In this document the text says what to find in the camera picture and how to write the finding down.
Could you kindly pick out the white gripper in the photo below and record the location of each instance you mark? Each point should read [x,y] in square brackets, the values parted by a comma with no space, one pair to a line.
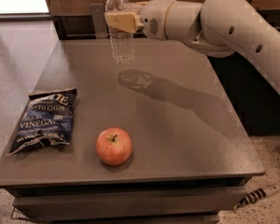
[152,18]

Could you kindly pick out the clear plastic water bottle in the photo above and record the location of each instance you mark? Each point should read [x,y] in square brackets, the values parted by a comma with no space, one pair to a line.
[121,42]

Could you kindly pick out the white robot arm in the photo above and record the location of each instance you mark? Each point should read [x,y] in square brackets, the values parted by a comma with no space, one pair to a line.
[216,28]

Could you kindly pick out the blue potato chip bag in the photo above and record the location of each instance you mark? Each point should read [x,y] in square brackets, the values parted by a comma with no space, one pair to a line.
[47,121]

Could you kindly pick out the red apple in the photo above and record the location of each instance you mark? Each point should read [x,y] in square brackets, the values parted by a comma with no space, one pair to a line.
[114,146]

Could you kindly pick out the grey table drawer unit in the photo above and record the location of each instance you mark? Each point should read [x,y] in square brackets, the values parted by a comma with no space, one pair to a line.
[105,203]

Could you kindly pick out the left metal rail bracket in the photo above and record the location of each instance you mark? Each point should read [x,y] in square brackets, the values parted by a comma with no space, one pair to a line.
[98,18]

